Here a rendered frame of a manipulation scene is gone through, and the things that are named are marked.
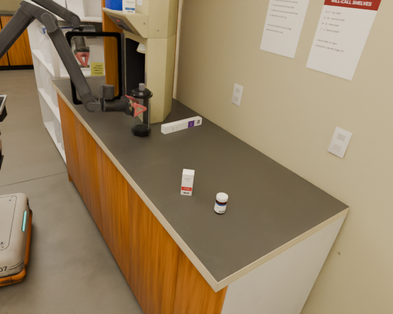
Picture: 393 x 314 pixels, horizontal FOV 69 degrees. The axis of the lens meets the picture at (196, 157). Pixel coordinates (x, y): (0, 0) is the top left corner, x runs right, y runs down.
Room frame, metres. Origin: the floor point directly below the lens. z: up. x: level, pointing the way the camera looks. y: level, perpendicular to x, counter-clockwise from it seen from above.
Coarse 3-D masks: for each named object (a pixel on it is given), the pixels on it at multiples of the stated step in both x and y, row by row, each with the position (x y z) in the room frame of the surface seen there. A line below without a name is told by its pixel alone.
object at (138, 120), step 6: (132, 90) 1.41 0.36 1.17; (138, 96) 1.34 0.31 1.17; (144, 96) 1.35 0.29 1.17; (132, 102) 1.38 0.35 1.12; (138, 102) 1.35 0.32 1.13; (144, 102) 1.36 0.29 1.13; (150, 102) 1.40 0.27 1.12; (138, 108) 1.35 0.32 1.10; (144, 114) 1.36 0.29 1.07; (132, 120) 1.38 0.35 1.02; (138, 120) 1.35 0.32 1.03; (144, 120) 1.36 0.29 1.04; (132, 126) 1.38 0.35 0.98; (138, 126) 1.35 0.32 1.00; (144, 126) 1.36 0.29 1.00
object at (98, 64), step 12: (84, 36) 1.62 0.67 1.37; (72, 48) 1.58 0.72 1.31; (84, 48) 1.62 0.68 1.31; (96, 48) 1.66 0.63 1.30; (108, 48) 1.70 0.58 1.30; (84, 60) 1.61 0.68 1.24; (96, 60) 1.66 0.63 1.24; (108, 60) 1.70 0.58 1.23; (84, 72) 1.61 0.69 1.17; (96, 72) 1.65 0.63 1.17; (108, 72) 1.70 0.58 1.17; (96, 84) 1.65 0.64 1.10; (108, 84) 1.70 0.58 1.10; (96, 96) 1.65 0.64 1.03
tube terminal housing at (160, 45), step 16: (144, 0) 1.56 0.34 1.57; (160, 0) 1.56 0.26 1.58; (176, 0) 1.74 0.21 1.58; (160, 16) 1.57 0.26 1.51; (176, 16) 1.76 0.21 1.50; (128, 32) 1.72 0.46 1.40; (160, 32) 1.57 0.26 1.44; (160, 48) 1.57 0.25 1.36; (160, 64) 1.57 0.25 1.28; (160, 80) 1.58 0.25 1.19; (160, 96) 1.58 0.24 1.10; (160, 112) 1.58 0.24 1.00
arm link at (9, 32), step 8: (24, 8) 1.22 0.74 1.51; (32, 8) 1.23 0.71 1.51; (40, 8) 1.24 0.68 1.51; (16, 16) 1.22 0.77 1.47; (24, 16) 1.23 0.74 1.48; (32, 16) 1.24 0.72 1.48; (40, 16) 1.24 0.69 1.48; (8, 24) 1.20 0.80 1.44; (16, 24) 1.21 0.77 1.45; (24, 24) 1.22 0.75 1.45; (56, 24) 1.31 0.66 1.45; (0, 32) 1.19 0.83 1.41; (8, 32) 1.20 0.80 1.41; (16, 32) 1.21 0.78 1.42; (0, 40) 1.18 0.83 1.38; (8, 40) 1.19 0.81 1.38; (0, 48) 1.18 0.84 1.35; (8, 48) 1.20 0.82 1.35; (0, 56) 1.17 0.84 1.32
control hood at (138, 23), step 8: (104, 8) 1.68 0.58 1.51; (120, 16) 1.52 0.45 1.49; (128, 16) 1.46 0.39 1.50; (136, 16) 1.49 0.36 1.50; (144, 16) 1.51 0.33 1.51; (128, 24) 1.53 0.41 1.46; (136, 24) 1.49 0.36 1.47; (144, 24) 1.51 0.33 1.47; (136, 32) 1.54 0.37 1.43; (144, 32) 1.51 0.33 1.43
